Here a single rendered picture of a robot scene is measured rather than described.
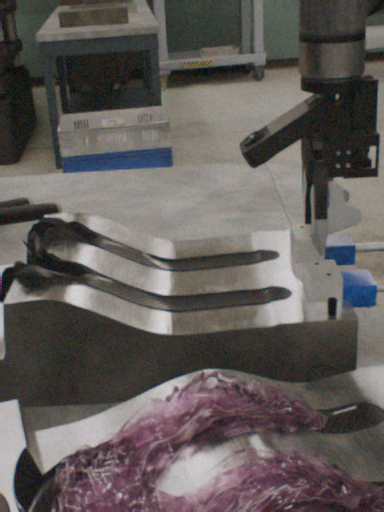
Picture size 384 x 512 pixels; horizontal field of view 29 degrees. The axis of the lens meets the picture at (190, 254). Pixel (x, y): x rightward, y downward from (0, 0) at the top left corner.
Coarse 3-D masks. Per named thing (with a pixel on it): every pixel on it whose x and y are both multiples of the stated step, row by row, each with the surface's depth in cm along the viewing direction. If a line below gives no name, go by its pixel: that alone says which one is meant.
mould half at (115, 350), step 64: (64, 256) 86; (192, 256) 96; (0, 320) 88; (64, 320) 77; (128, 320) 78; (192, 320) 81; (256, 320) 79; (320, 320) 78; (0, 384) 80; (64, 384) 80; (128, 384) 80
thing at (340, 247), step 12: (300, 228) 94; (300, 240) 90; (336, 240) 93; (348, 240) 92; (300, 252) 91; (312, 252) 91; (336, 252) 92; (348, 252) 92; (336, 264) 92; (348, 264) 92
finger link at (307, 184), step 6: (306, 180) 92; (330, 180) 93; (306, 186) 92; (306, 192) 92; (348, 192) 94; (306, 198) 93; (348, 198) 95; (306, 204) 94; (306, 210) 94; (306, 216) 95; (306, 222) 95
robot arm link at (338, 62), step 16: (304, 48) 82; (320, 48) 80; (336, 48) 80; (352, 48) 80; (304, 64) 83; (320, 64) 81; (336, 64) 81; (352, 64) 81; (320, 80) 82; (336, 80) 82
